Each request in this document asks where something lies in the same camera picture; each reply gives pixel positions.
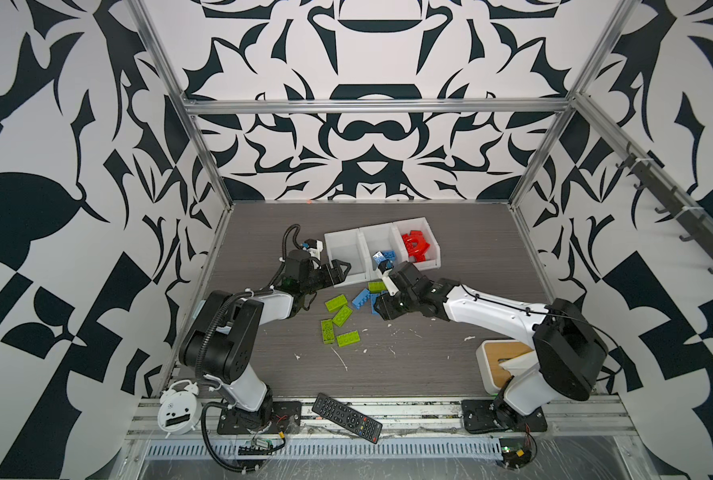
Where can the blue lego brick slim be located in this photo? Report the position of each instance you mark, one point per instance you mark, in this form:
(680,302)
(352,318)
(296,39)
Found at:
(374,297)

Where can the green lego brick bottom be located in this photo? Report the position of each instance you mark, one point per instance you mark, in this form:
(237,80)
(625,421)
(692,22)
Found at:
(348,339)

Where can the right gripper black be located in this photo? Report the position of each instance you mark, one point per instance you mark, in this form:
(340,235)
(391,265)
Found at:
(386,308)

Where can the green lego brick middle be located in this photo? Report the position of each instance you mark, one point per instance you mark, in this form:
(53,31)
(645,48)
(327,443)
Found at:
(342,316)

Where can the green lego brick by bin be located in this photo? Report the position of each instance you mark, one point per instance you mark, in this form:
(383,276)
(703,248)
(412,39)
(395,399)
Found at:
(377,287)

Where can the green lego brick left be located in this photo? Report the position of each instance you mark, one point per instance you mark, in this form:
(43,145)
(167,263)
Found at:
(327,329)

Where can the white cable duct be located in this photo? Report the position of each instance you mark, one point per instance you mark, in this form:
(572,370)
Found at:
(338,448)

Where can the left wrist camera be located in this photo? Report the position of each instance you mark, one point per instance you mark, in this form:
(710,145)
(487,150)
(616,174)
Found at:
(313,247)

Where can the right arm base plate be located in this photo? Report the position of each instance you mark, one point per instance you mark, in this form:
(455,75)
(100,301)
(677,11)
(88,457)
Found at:
(490,416)

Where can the green lego brick upper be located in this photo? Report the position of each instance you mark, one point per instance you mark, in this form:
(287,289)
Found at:
(336,304)

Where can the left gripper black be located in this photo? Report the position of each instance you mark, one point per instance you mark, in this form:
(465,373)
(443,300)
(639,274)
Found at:
(337,276)

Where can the white alarm clock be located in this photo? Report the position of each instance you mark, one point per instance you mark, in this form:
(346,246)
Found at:
(180,408)

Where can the green circuit board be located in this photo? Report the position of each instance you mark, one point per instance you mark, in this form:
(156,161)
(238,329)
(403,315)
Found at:
(516,456)
(261,447)

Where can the black remote control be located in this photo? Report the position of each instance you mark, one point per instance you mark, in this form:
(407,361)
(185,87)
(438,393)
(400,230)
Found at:
(348,418)

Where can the white three-compartment bin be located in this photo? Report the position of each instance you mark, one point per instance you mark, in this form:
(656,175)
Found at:
(358,245)

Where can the blue lego brick large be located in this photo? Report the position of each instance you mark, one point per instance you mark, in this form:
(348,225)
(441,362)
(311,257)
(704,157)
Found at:
(380,256)

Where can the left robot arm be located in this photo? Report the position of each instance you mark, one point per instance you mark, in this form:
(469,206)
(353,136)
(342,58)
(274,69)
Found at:
(220,342)

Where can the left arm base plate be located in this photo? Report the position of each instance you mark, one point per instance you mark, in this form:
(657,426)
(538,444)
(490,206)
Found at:
(271,418)

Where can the green circuit board right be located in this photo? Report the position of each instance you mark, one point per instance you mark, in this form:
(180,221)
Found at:
(516,456)

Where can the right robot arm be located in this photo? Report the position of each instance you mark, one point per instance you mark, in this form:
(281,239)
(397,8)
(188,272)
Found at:
(570,352)

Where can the black coat hook rail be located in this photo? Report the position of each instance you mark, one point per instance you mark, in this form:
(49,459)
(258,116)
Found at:
(674,203)

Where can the red arch lego piece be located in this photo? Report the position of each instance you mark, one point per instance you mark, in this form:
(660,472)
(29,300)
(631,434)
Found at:
(420,247)

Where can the green circuit board left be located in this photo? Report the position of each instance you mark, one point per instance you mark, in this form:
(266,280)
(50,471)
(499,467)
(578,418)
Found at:
(261,447)

